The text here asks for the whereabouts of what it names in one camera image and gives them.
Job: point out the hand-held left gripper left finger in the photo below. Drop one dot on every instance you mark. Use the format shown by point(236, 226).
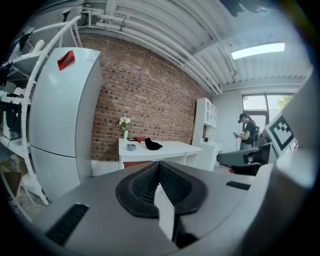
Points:
point(105, 200)

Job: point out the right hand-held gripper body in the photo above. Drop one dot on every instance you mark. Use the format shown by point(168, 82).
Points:
point(280, 132)

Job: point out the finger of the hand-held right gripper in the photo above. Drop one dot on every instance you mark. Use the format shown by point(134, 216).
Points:
point(237, 157)

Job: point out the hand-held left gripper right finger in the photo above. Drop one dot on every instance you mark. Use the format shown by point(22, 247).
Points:
point(212, 200)

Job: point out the wooden drawer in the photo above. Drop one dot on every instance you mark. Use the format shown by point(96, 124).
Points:
point(136, 164)

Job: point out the white cabinet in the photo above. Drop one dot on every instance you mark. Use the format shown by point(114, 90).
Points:
point(203, 140)

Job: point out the window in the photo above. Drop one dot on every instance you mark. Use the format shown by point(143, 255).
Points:
point(255, 102)

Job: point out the grey tape roll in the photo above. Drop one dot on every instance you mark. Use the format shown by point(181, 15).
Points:
point(131, 147)

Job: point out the white desk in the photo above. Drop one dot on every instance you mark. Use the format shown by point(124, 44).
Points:
point(175, 150)

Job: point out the pale green vase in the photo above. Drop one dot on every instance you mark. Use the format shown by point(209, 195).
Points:
point(125, 135)

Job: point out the red book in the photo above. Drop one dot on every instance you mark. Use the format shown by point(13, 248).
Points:
point(139, 139)

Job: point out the black cloth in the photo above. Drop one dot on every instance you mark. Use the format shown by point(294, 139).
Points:
point(152, 145)

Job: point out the round ceiling sensor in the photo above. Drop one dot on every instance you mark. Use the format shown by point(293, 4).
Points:
point(234, 72)

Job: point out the vase with white flowers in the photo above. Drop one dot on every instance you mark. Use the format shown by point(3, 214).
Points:
point(124, 122)

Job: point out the long ceiling light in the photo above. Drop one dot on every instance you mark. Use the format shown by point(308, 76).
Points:
point(257, 50)

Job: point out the silver refrigerator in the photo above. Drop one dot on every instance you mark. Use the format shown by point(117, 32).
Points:
point(55, 112)

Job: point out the white metal shelf rack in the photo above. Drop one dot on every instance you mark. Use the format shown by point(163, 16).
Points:
point(25, 112)

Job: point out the black bag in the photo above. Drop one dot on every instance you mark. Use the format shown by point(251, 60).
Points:
point(13, 117)

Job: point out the bundle of white ceiling pipes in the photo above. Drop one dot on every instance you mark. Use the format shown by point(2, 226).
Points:
point(150, 32)

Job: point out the black picture frame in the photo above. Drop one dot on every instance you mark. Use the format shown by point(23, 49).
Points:
point(130, 139)

